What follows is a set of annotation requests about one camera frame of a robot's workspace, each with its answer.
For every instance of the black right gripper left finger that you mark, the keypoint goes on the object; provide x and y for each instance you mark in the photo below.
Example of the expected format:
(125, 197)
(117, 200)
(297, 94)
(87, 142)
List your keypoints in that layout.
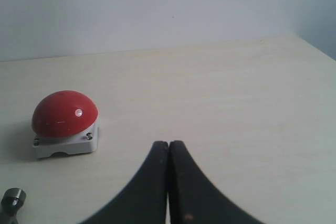
(144, 198)

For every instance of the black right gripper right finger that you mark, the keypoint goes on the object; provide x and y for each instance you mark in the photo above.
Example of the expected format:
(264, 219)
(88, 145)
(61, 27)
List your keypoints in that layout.
(192, 196)

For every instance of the black yellow claw hammer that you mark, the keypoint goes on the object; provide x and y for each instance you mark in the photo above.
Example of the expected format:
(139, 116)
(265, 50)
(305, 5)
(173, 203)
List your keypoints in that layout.
(11, 203)

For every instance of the red dome push button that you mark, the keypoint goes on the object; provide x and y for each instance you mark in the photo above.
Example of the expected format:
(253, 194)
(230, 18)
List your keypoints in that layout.
(65, 122)

